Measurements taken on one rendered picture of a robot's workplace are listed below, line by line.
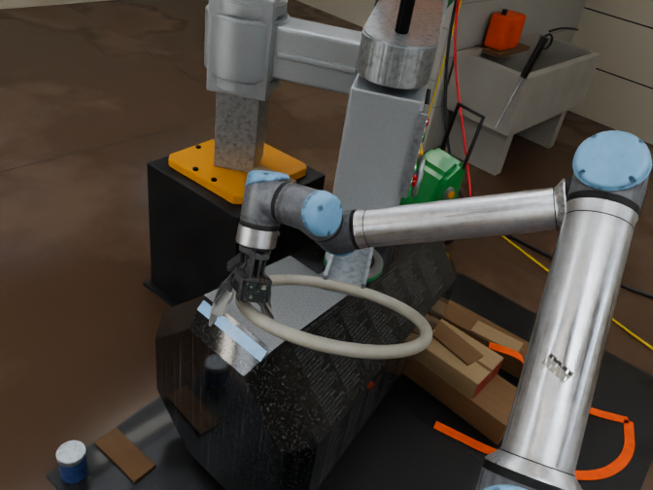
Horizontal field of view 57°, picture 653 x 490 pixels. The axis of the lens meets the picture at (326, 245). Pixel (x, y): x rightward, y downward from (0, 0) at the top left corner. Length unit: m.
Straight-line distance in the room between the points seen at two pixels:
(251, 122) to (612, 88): 4.76
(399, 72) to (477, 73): 3.11
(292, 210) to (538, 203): 0.48
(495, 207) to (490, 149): 3.81
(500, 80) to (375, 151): 2.96
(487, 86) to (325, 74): 2.44
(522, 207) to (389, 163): 0.72
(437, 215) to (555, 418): 0.48
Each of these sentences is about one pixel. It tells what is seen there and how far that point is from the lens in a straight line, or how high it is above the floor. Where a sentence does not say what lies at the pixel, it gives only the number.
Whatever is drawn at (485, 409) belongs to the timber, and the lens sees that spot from 2.82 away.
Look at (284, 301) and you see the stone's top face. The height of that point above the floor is 0.81.
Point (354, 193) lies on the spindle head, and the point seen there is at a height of 1.19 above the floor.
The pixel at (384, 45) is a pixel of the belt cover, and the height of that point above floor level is 1.67.
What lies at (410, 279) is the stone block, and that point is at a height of 0.74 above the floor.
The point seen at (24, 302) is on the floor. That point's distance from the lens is 3.35.
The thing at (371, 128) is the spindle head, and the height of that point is 1.42.
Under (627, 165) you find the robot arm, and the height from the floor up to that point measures 1.77.
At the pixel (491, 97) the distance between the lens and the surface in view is 4.80.
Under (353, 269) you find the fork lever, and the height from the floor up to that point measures 1.07.
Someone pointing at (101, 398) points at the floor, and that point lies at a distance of 2.84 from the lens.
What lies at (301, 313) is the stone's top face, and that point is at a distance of 2.01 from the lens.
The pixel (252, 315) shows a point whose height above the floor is 1.24.
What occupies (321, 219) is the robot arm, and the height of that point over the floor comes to 1.50.
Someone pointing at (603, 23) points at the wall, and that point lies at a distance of 6.80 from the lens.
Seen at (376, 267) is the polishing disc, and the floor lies 0.87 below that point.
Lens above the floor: 2.15
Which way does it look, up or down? 35 degrees down
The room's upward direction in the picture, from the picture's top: 10 degrees clockwise
